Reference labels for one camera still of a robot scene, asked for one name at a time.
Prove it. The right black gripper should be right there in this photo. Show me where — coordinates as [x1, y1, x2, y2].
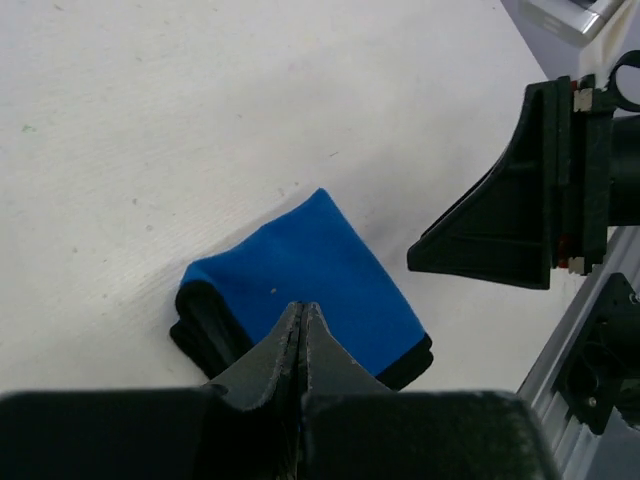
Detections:
[407, 50, 639, 290]

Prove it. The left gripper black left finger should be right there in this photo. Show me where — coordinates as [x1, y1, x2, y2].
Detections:
[202, 303, 303, 479]

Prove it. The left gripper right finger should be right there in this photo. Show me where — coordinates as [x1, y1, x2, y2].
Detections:
[298, 303, 393, 479]

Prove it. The blue towel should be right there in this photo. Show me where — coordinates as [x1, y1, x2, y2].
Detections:
[170, 189, 433, 390]

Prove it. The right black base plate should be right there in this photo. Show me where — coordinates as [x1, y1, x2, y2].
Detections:
[556, 273, 639, 435]

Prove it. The aluminium mounting rail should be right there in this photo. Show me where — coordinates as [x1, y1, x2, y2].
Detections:
[519, 227, 639, 479]

